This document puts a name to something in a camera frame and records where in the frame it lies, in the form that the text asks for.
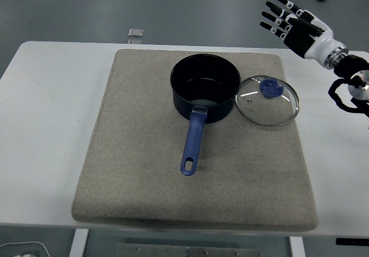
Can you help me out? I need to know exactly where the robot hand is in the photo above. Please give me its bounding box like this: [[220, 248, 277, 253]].
[[259, 0, 347, 61]]

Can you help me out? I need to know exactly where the glass lid with blue knob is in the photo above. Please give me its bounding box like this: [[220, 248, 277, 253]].
[[235, 74, 301, 127]]

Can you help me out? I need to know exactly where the dark blue saucepan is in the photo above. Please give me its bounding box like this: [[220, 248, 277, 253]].
[[170, 53, 242, 177]]

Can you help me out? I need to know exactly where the beige fabric mat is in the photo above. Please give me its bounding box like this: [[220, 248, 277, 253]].
[[71, 48, 319, 231]]

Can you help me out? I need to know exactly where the white table leg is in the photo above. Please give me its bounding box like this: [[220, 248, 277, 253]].
[[69, 228, 90, 257], [289, 236, 306, 257]]

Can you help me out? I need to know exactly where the black bar under table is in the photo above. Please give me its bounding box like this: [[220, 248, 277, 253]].
[[335, 237, 369, 247]]

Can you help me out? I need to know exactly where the grey metal plate with screws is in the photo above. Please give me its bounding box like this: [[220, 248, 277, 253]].
[[116, 242, 261, 257]]

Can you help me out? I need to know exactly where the white cable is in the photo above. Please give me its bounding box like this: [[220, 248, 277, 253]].
[[0, 240, 50, 257]]

